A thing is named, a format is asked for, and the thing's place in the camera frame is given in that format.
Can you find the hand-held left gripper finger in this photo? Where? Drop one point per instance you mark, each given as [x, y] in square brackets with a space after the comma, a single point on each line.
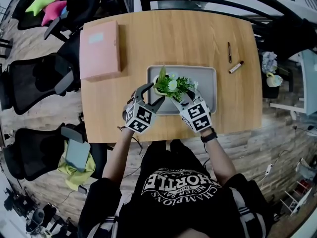
[156, 104]
[140, 92]

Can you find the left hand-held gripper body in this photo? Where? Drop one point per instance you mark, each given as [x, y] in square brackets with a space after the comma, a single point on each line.
[140, 119]

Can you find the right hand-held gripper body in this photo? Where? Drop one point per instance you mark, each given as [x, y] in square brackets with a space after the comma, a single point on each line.
[198, 116]

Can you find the grey tray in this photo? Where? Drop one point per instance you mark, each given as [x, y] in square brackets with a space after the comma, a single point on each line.
[205, 83]

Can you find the small potted green plant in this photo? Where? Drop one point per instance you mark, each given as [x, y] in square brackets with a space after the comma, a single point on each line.
[171, 84]

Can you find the person's left forearm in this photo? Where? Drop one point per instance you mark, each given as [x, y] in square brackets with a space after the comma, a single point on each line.
[117, 155]

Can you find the person's right forearm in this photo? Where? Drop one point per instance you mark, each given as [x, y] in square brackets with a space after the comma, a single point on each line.
[220, 160]

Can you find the black wristwatch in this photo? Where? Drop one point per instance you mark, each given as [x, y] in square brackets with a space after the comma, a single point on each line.
[209, 137]

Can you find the black trousers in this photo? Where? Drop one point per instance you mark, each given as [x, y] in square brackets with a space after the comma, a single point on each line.
[158, 150]

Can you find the white marker with dark cap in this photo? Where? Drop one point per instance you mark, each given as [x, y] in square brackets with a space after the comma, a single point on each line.
[236, 67]

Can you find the thin black pen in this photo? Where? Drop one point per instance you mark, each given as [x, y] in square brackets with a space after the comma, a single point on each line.
[229, 53]

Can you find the pink box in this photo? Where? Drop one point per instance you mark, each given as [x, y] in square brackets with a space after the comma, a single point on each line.
[100, 53]

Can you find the grey-blue flower bouquet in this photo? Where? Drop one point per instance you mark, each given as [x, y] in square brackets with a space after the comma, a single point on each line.
[269, 62]

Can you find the yellow-green cloth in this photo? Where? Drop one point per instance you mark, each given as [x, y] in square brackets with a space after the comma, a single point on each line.
[74, 177]

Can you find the white power strip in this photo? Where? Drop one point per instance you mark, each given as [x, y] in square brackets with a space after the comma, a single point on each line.
[269, 169]

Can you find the black printed t-shirt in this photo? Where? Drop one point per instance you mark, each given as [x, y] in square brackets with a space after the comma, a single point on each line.
[178, 207]

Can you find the black metal railing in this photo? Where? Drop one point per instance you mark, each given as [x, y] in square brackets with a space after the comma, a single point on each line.
[223, 1]

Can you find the black office chair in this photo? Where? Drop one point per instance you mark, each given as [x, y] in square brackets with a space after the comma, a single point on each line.
[282, 41]
[81, 6]
[32, 152]
[27, 83]

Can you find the small blue cushion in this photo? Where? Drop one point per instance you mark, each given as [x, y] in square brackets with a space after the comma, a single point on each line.
[65, 11]

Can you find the grey table with white legs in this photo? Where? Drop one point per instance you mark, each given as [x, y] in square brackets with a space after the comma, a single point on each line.
[310, 88]

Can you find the pink star cushion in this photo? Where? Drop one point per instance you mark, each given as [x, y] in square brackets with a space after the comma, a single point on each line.
[53, 11]

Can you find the green star cushion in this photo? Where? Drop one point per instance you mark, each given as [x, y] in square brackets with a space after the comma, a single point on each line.
[39, 2]

